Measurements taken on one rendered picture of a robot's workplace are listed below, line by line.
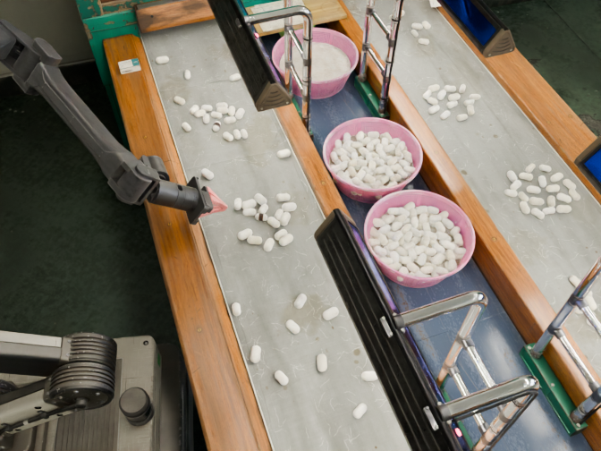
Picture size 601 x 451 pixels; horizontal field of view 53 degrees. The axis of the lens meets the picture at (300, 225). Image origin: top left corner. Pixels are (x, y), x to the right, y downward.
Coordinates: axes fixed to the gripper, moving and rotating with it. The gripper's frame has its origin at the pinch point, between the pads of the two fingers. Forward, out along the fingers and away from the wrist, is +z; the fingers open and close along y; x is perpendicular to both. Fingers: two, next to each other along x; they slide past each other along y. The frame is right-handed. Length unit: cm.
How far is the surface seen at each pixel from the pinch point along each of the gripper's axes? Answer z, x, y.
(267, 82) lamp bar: -9.3, -32.9, 4.6
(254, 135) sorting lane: 15.3, -5.9, 26.0
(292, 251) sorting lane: 13.1, -4.4, -14.4
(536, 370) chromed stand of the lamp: 47, -28, -59
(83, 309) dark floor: 12, 94, 34
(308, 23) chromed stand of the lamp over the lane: 5.4, -41.3, 24.9
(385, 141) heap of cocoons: 41, -28, 11
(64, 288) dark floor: 8, 97, 45
